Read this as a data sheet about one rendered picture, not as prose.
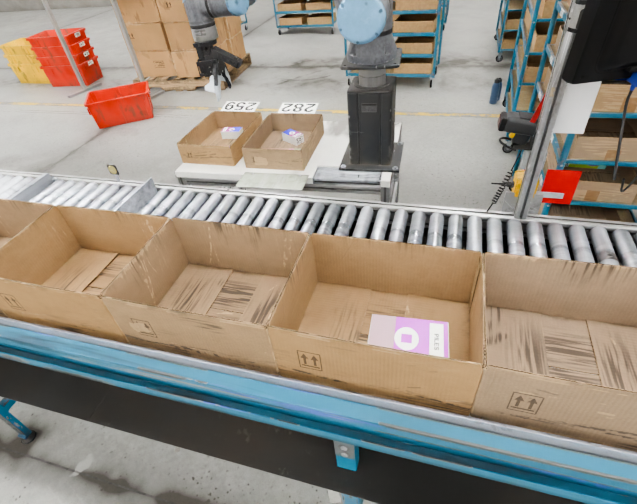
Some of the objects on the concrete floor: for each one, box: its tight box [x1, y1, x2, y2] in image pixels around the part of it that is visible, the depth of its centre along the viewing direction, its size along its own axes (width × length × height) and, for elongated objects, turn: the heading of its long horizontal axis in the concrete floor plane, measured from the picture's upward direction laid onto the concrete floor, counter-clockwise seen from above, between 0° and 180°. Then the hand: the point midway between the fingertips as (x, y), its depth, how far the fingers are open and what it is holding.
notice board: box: [41, 0, 166, 100], centre depth 451 cm, size 130×50×205 cm, turn 68°
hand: (226, 95), depth 162 cm, fingers open, 14 cm apart
